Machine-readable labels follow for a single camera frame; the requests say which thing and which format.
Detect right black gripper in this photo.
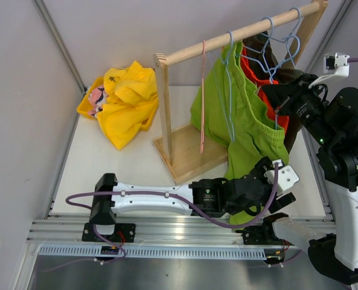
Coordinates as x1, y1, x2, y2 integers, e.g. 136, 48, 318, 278
263, 73, 338, 148

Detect blue hanger of green shorts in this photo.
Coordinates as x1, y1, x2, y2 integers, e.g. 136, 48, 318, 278
242, 31, 278, 83

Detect orange shorts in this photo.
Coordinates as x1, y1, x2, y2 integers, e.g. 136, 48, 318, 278
240, 47, 289, 131

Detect dark olive shorts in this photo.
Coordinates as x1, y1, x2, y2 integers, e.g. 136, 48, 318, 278
243, 33, 304, 152

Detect lime green shorts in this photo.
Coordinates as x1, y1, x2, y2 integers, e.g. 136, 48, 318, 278
190, 40, 290, 225

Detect blue hanger of yellow shorts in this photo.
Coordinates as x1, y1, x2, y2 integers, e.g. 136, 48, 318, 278
211, 31, 235, 142

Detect pink wire hanger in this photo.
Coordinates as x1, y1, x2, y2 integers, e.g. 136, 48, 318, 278
200, 40, 205, 154

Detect blue hanger of orange shorts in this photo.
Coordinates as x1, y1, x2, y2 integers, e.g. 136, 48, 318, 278
267, 7, 302, 131

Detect yellow shorts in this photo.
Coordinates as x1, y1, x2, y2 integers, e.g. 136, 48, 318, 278
97, 61, 159, 150

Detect pink patterned shorts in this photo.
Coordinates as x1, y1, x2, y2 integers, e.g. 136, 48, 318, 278
88, 85, 108, 118

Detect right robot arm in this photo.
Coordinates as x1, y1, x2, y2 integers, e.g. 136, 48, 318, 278
261, 74, 358, 286

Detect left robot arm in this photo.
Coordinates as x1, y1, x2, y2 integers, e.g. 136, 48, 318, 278
89, 157, 299, 242

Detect wooden clothes rack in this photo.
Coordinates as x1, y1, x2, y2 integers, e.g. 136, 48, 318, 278
153, 1, 328, 184

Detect yellow plastic bin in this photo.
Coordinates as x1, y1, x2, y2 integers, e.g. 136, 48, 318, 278
77, 77, 158, 132

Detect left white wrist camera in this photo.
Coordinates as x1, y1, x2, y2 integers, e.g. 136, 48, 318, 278
264, 159, 299, 196

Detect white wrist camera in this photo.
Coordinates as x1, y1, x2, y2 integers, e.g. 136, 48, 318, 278
264, 159, 299, 196
308, 53, 350, 89

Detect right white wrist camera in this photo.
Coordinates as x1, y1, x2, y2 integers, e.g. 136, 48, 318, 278
308, 53, 350, 89

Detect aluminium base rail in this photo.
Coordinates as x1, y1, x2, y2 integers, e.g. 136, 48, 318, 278
26, 213, 338, 261

